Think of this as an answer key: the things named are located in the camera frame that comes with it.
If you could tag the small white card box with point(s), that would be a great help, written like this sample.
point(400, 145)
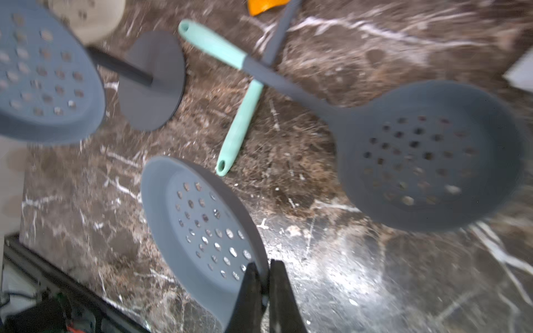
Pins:
point(520, 74)

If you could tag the grey skimmer mint handle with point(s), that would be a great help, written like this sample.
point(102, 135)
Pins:
point(51, 91)

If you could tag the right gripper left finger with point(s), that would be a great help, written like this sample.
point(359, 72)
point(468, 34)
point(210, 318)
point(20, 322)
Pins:
point(248, 311)

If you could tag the grey skimmer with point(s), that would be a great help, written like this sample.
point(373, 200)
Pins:
point(425, 157)
point(238, 129)
point(203, 231)

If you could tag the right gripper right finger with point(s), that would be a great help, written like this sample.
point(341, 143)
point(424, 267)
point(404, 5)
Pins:
point(284, 314)

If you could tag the cream skimmer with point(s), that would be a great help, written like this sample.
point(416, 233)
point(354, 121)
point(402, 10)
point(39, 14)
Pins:
point(89, 20)

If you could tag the orange snack packet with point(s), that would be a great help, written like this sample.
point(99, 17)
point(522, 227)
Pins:
point(256, 7)

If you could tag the grey utensil rack stand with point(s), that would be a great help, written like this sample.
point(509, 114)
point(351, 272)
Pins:
point(151, 79)

